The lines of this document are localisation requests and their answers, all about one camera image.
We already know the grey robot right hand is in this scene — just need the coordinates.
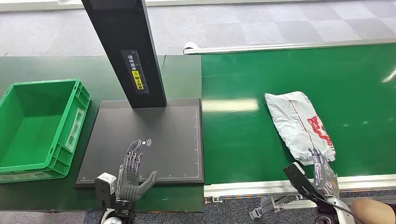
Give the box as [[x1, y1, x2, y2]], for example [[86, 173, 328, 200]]
[[308, 147, 340, 198]]

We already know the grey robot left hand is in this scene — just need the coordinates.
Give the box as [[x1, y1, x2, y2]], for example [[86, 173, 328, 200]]
[[116, 139, 158, 202]]

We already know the grey mailer bag red print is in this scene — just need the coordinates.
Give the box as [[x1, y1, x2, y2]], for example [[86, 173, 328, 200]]
[[264, 91, 336, 166]]

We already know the green conveyor belt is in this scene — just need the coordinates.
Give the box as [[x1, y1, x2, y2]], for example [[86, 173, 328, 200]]
[[201, 43, 396, 185]]

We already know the white conveyor roller end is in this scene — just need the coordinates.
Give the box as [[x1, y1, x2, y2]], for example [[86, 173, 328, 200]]
[[183, 42, 200, 56]]

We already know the person's knee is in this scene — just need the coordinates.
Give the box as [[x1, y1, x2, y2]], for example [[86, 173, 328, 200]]
[[350, 198, 396, 224]]

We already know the clear crate label holder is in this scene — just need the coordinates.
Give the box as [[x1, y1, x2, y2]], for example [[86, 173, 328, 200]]
[[64, 107, 85, 153]]

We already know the green plastic crate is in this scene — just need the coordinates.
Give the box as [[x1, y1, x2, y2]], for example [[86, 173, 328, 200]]
[[0, 78, 92, 184]]

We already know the black yellow column label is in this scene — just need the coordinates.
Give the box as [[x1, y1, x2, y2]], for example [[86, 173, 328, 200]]
[[120, 49, 150, 95]]

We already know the dark green table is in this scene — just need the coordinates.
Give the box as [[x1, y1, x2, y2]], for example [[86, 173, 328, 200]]
[[0, 55, 205, 213]]

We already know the black scanner column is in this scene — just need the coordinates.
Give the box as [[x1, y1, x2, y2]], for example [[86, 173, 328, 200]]
[[81, 0, 167, 109]]

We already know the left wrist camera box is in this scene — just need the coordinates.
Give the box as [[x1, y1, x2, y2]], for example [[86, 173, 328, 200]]
[[94, 172, 118, 208]]

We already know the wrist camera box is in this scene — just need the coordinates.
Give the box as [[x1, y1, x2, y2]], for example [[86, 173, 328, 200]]
[[283, 162, 326, 203], [94, 172, 118, 208]]

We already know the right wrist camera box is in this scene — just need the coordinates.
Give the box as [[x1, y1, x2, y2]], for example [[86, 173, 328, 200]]
[[283, 162, 326, 203]]

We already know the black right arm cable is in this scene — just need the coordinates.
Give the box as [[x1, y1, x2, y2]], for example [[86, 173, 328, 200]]
[[318, 197, 366, 224]]

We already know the black scanner base plate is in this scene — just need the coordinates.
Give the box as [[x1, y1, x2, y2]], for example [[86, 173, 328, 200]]
[[75, 98, 205, 188]]

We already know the metal bracket under conveyor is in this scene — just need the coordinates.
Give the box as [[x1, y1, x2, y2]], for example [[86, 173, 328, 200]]
[[249, 195, 316, 221]]

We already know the aluminium conveyor side rail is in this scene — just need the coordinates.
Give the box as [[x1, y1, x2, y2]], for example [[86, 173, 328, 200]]
[[203, 174, 396, 199], [183, 38, 396, 56]]

